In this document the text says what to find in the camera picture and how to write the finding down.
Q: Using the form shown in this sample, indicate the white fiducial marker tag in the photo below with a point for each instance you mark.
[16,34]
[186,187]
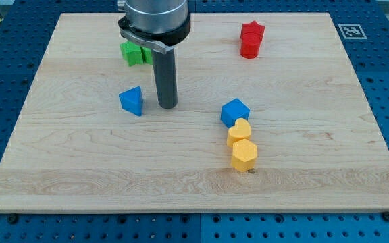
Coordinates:
[352,32]

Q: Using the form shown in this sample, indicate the red star block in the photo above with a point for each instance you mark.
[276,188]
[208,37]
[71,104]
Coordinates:
[252,29]

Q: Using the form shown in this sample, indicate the blue cube block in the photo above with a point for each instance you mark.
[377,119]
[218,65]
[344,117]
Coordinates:
[232,111]

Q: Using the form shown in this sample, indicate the wooden board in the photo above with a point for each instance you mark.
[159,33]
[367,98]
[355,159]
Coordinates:
[75,150]

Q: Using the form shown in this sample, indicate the blue triangle block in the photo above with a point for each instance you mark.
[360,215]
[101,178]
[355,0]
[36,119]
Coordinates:
[132,100]

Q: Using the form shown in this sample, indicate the black board clamp bolt left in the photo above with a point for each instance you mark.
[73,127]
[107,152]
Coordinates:
[12,219]

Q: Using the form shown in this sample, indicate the green star block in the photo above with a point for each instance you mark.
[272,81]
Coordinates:
[131,53]

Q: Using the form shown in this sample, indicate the black board clamp bolt right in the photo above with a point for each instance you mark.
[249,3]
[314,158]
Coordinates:
[385,216]

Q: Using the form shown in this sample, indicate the black board clamp bolt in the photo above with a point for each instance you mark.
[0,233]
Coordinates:
[385,216]
[12,219]

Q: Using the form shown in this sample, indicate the yellow hexagon block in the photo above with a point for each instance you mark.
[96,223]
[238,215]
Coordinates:
[244,155]

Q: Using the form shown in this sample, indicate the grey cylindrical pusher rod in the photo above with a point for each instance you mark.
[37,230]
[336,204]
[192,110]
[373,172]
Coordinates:
[164,68]

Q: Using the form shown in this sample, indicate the yellow heart block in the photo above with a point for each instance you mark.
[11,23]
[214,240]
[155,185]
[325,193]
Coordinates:
[239,131]

